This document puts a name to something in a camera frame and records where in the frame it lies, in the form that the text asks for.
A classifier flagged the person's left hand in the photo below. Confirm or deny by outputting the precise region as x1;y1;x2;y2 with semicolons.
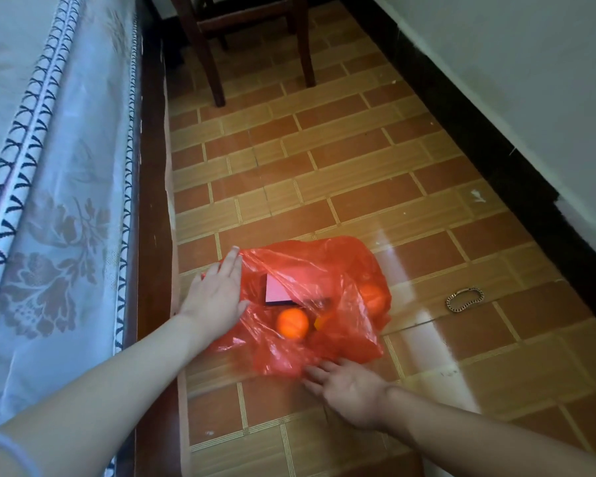
178;246;250;339

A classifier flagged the white garment strap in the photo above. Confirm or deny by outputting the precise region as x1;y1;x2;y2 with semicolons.
0;429;42;477

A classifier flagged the person's right hand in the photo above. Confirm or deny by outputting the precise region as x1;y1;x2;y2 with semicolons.
301;358;396;433

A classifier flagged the person's left forearm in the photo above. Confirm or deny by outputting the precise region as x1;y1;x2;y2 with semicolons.
0;312;215;477

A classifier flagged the person's right forearm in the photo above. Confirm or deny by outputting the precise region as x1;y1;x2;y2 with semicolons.
381;386;596;477

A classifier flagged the dark wooden chair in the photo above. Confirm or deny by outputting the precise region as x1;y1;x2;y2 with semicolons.
168;0;318;109

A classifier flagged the red plastic bag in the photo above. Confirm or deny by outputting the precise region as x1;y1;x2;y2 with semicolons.
201;237;393;379

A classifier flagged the silver chain bracelet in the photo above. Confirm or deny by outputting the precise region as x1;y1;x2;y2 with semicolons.
445;287;485;314

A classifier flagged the white quilted mattress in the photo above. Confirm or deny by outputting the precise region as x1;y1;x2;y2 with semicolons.
0;0;144;477

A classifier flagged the small white blue box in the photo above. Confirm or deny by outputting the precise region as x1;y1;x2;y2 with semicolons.
264;272;330;309

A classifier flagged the small orange fruit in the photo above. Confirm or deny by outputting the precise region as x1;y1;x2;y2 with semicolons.
359;284;386;314
276;307;311;341

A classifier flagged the black baseboard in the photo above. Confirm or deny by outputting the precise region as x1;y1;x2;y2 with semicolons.
342;0;596;339

